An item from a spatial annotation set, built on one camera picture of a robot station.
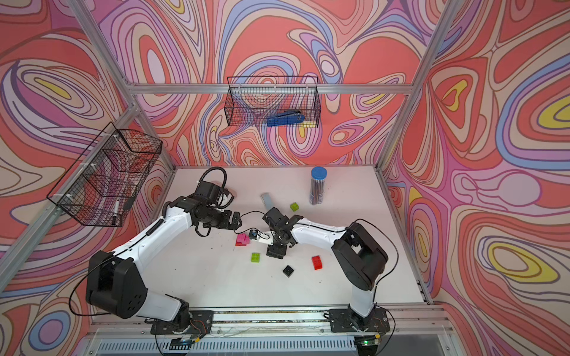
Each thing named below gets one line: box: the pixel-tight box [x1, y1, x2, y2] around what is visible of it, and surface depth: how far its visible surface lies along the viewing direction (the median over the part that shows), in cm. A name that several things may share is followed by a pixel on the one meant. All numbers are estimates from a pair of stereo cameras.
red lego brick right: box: [311, 255, 323, 271], surface depth 88 cm
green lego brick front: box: [250, 252, 261, 263], surface depth 88 cm
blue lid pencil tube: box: [309, 166, 328, 206], surface depth 95 cm
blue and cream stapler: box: [261, 192, 274, 210], surface depth 103 cm
